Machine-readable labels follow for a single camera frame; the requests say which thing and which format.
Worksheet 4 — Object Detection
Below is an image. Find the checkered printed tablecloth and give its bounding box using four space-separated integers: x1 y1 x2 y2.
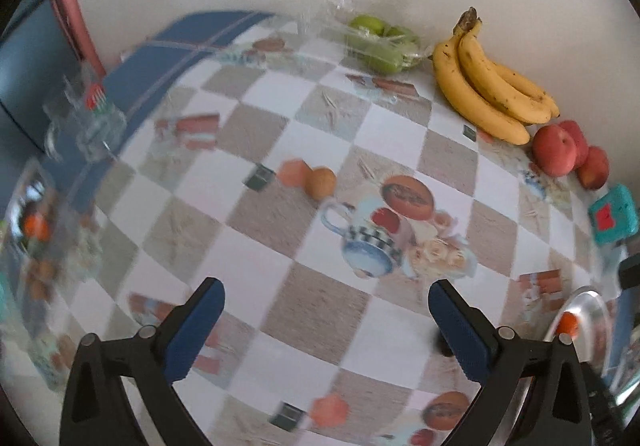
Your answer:
0 10 631 446

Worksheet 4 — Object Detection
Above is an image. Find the small black box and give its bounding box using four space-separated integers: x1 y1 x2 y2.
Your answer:
618 256 640 291

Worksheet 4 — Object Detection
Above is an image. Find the clear plastic fruit package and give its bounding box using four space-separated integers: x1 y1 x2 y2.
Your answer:
305 0 433 74

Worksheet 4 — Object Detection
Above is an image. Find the clear glass bowl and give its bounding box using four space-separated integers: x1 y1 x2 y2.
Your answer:
0 161 101 327

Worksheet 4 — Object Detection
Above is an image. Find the banana bunch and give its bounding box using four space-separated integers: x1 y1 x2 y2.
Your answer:
432 7 561 145

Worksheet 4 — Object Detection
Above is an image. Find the red peach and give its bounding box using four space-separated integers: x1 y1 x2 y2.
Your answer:
531 126 577 177
558 120 590 170
576 145 610 190

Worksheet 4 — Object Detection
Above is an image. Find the teal box with red label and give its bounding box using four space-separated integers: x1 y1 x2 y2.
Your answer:
588 184 640 245

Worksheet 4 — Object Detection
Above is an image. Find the green round fruit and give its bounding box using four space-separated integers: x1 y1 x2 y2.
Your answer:
387 26 420 47
349 15 387 38
362 46 407 74

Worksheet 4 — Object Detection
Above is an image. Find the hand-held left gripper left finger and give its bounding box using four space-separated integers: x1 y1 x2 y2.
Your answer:
59 277 226 446

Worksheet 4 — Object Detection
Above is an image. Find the glass mug with red label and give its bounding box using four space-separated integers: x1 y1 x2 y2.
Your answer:
42 63 128 163

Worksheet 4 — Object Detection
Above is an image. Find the round metal plate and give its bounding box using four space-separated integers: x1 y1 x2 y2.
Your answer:
547 287 612 377

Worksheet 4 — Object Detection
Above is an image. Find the tangerine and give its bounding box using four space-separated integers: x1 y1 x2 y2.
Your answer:
559 312 581 338

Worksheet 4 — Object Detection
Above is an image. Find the small brown round fruit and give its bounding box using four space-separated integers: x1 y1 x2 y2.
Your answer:
305 167 337 200

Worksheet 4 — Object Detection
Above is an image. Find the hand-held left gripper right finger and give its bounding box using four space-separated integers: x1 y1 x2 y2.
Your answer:
428 279 596 446

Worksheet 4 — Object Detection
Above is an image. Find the red upright post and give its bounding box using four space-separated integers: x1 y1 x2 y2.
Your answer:
52 0 107 77

